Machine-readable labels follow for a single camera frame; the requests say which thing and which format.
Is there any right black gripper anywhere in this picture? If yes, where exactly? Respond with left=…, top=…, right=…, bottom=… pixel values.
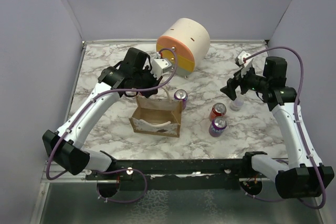
left=221, top=62, right=270, bottom=100

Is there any round three-drawer storage box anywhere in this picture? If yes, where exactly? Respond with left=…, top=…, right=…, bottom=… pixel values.
left=156, top=18, right=210, bottom=77

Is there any purple soda can front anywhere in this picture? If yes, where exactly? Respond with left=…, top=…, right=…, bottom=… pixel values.
left=208, top=116, right=227, bottom=137

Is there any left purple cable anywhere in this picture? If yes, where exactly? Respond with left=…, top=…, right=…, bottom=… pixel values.
left=46, top=48, right=179, bottom=180

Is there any small clear plastic cup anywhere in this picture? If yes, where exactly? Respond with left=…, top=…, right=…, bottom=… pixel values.
left=229, top=98, right=244, bottom=111

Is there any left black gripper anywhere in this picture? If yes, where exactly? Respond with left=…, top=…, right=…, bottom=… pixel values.
left=133, top=65, right=163, bottom=99

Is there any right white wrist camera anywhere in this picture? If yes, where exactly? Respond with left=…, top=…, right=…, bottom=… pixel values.
left=235, top=51, right=253, bottom=77

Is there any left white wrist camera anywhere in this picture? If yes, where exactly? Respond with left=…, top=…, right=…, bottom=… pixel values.
left=150, top=52, right=172, bottom=80

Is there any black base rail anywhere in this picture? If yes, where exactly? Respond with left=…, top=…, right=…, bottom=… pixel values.
left=86, top=157, right=263, bottom=191

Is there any purple cable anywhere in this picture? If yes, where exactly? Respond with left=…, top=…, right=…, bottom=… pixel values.
left=243, top=47, right=328, bottom=210
left=46, top=48, right=179, bottom=180

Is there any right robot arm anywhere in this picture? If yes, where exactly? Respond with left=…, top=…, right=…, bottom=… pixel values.
left=221, top=53, right=334, bottom=199

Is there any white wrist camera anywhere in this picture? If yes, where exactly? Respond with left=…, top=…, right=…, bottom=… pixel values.
left=235, top=51, right=253, bottom=77
left=150, top=52, right=172, bottom=80

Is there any purple can centre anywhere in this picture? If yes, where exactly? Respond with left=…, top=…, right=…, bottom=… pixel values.
left=174, top=89, right=188, bottom=110

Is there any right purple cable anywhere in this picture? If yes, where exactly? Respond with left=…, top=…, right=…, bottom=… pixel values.
left=243, top=47, right=328, bottom=210

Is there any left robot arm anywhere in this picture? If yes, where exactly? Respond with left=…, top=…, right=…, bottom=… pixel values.
left=42, top=48, right=171, bottom=179

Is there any red soda can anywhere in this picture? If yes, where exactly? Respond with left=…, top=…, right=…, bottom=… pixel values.
left=209, top=103, right=227, bottom=121

